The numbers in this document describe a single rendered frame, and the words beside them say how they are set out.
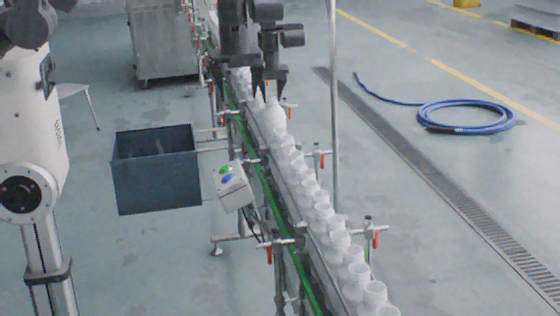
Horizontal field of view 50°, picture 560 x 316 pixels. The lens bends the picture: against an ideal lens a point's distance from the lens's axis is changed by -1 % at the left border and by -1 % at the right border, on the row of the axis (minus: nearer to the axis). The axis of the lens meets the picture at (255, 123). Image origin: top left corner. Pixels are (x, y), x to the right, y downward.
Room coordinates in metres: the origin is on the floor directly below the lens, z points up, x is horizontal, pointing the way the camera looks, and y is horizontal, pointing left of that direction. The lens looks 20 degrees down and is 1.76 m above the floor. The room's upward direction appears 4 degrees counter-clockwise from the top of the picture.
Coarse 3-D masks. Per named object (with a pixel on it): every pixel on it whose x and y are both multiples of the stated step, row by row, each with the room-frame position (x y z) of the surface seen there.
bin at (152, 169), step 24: (120, 144) 2.26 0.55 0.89; (144, 144) 2.28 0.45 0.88; (168, 144) 2.29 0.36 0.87; (192, 144) 2.30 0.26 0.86; (240, 144) 2.08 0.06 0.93; (120, 168) 1.97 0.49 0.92; (144, 168) 1.98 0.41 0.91; (168, 168) 1.99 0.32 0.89; (192, 168) 2.00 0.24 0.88; (120, 192) 1.96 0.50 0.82; (144, 192) 1.97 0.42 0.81; (168, 192) 1.99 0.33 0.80; (192, 192) 2.00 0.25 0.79
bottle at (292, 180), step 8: (296, 160) 1.36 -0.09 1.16; (296, 168) 1.33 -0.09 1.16; (304, 168) 1.34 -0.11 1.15; (288, 176) 1.35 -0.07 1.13; (296, 176) 1.33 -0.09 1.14; (288, 184) 1.33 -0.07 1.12; (296, 184) 1.32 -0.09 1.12; (288, 200) 1.34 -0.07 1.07; (288, 208) 1.34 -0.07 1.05; (296, 216) 1.32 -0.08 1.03
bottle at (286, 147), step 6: (282, 144) 1.47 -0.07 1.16; (288, 144) 1.48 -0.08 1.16; (294, 144) 1.46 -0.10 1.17; (282, 150) 1.45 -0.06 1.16; (288, 150) 1.44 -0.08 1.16; (294, 150) 1.45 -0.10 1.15; (282, 156) 1.45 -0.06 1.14; (282, 162) 1.44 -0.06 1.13; (288, 162) 1.44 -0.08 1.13; (282, 168) 1.44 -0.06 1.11; (282, 174) 1.44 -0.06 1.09; (282, 186) 1.44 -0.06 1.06; (282, 192) 1.44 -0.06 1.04
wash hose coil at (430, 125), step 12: (360, 84) 5.77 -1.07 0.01; (420, 108) 4.81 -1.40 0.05; (432, 108) 4.87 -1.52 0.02; (492, 108) 4.79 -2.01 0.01; (504, 108) 4.69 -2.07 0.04; (420, 120) 4.60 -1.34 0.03; (432, 120) 4.58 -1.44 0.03; (504, 120) 4.46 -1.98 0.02; (456, 132) 4.29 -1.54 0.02; (468, 132) 4.24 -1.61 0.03; (480, 132) 4.25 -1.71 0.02; (492, 132) 4.26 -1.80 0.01
